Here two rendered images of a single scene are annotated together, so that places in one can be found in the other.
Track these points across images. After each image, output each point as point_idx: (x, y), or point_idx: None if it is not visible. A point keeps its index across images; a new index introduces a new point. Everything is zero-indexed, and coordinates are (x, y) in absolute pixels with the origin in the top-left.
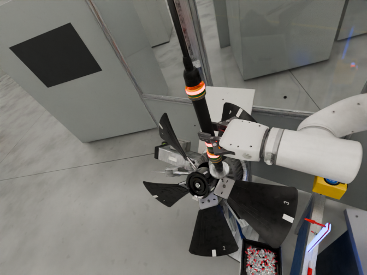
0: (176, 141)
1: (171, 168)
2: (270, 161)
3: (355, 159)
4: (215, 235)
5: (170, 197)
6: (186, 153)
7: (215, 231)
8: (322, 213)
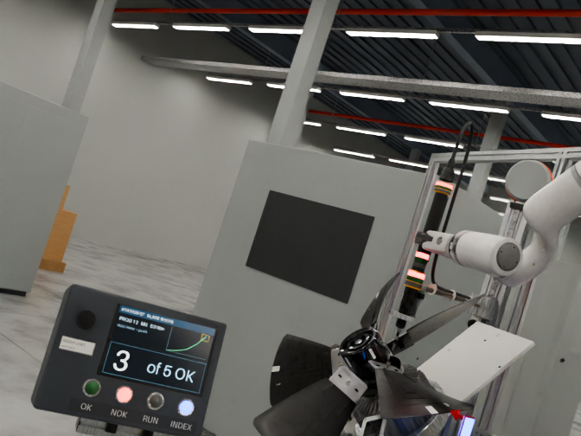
0: (381, 302)
1: None
2: (452, 244)
3: (502, 237)
4: (309, 426)
5: (294, 380)
6: None
7: (316, 421)
8: None
